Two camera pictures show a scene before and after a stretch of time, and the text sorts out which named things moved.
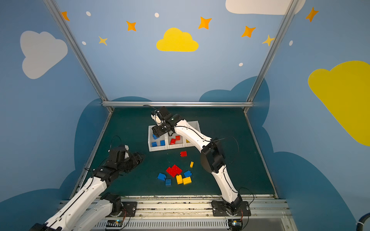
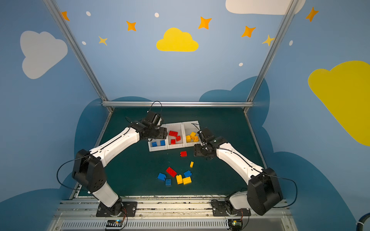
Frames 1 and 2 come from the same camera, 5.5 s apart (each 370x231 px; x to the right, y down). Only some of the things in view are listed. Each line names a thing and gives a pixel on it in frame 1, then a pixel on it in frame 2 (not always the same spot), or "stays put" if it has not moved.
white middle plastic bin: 174,141 stays put
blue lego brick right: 188,173 stays put
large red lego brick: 170,170 stays put
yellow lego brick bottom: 179,179 stays put
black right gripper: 161,128 to 199,150
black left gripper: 132,160 to 161,133
